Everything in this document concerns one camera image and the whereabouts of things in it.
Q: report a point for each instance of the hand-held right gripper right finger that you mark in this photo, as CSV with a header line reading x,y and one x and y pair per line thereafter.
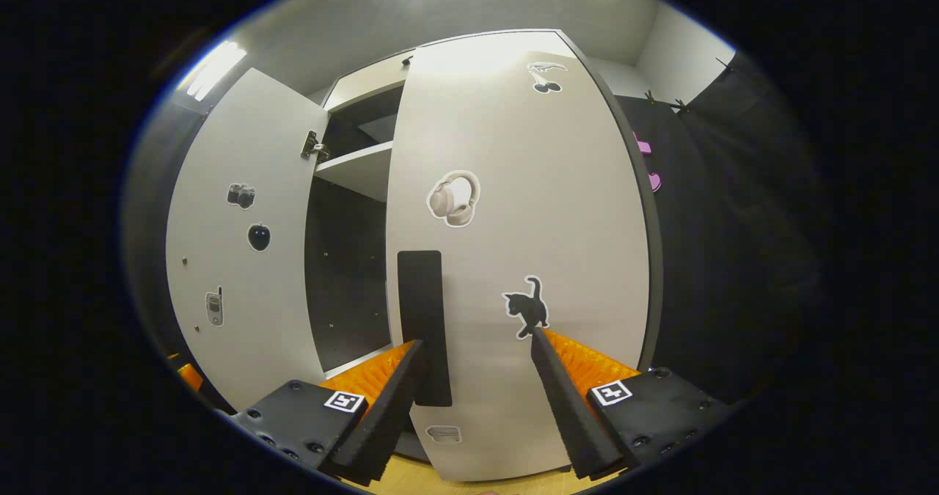
x,y
568,407

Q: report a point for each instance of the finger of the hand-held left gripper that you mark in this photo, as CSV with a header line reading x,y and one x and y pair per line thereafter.
x,y
187,372

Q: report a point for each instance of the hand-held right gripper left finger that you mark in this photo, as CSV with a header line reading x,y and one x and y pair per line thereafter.
x,y
389,414

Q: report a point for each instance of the white door camera sticker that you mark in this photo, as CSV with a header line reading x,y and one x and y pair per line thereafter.
x,y
242,275

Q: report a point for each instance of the white door headphones sticker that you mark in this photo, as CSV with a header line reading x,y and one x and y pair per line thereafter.
x,y
513,224

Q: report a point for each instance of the white cabinet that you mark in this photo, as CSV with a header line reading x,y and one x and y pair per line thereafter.
x,y
348,275

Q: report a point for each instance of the black backdrop cloth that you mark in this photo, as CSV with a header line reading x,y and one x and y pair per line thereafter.
x,y
733,224

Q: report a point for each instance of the white cabinet shelf board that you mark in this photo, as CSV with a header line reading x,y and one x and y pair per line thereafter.
x,y
359,169

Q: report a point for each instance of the metal door hinge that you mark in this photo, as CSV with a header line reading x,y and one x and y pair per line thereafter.
x,y
315,145

